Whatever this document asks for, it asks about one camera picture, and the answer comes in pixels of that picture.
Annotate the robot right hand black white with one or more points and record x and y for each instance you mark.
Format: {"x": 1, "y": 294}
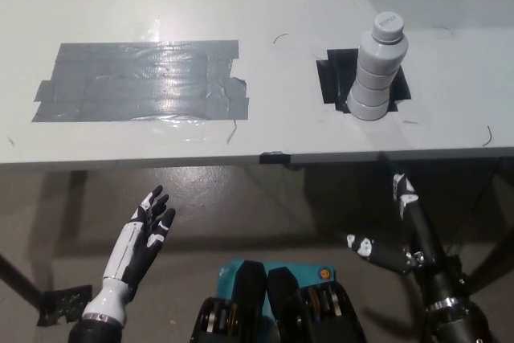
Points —
{"x": 385, "y": 256}

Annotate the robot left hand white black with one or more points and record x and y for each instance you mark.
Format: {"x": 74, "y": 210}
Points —
{"x": 138, "y": 238}

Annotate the white ribbed plastic bottle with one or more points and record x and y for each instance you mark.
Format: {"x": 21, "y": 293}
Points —
{"x": 375, "y": 78}

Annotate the robot torso black teal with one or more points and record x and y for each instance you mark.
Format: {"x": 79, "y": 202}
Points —
{"x": 257, "y": 311}

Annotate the black table leg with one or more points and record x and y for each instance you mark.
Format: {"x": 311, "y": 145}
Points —
{"x": 20, "y": 278}

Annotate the large black tape patch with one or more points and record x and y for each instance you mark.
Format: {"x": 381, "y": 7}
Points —
{"x": 335, "y": 82}

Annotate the grey duct tape patch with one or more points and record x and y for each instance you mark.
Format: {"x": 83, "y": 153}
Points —
{"x": 140, "y": 82}

